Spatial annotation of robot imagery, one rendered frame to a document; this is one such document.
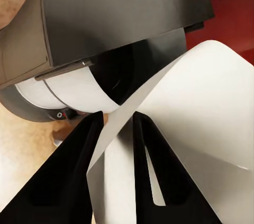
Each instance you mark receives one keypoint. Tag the coffee maker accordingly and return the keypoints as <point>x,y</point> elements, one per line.
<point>59,58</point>

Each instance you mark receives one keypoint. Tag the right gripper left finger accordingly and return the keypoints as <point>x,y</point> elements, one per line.
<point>58,192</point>

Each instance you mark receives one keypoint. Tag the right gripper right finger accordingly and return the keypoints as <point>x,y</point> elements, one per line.
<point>184,202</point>

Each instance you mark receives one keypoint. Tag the paper coffee filter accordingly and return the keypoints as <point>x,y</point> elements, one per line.
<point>203,105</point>

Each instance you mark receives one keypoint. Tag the countertop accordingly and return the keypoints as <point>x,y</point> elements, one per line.
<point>24,145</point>

